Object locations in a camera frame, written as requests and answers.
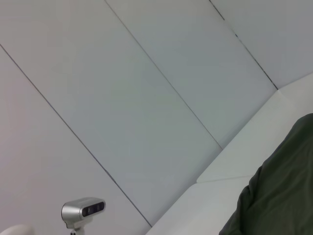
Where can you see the dark green FREE! T-shirt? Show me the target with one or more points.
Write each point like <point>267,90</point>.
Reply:
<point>281,186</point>

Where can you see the white robot torso shell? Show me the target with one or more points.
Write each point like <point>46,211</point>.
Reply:
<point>14,231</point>

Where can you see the silver head camera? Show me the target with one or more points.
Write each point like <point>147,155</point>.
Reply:
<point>73,210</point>

